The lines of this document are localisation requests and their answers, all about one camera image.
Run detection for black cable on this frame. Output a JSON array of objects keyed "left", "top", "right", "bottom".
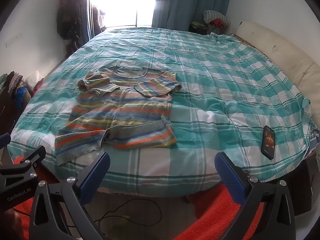
[{"left": 95, "top": 199, "right": 162, "bottom": 228}]

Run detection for bed with teal checked sheet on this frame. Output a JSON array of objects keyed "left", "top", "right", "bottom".
[{"left": 7, "top": 26, "right": 320, "bottom": 198}]

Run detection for striped knit sweater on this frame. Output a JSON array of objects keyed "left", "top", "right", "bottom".
[{"left": 54, "top": 65, "right": 182, "bottom": 166}]

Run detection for blue curtain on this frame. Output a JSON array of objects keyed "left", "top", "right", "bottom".
[{"left": 151, "top": 0, "right": 230, "bottom": 34}]

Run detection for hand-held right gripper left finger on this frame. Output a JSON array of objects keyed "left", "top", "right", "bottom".
[{"left": 29, "top": 152, "right": 111, "bottom": 240}]

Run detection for orange shaggy rug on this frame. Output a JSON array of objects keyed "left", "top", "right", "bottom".
[{"left": 10, "top": 180, "right": 267, "bottom": 240}]

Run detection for black smartphone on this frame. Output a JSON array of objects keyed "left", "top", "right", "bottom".
[{"left": 261, "top": 125, "right": 276, "bottom": 160}]

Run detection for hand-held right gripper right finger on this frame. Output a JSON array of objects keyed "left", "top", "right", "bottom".
[{"left": 214, "top": 151, "right": 297, "bottom": 240}]

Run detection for heap of mixed clothes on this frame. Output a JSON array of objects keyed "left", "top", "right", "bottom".
[{"left": 0, "top": 71, "right": 33, "bottom": 122}]

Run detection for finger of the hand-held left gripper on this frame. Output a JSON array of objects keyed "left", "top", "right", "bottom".
[
  {"left": 0, "top": 133, "right": 12, "bottom": 153},
  {"left": 0, "top": 146, "right": 47, "bottom": 178}
]

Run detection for cream padded headboard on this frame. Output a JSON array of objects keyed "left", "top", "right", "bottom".
[{"left": 236, "top": 20, "right": 320, "bottom": 105}]

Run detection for dark hanging clothes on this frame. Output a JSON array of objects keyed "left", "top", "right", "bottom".
[{"left": 56, "top": 0, "right": 91, "bottom": 48}]

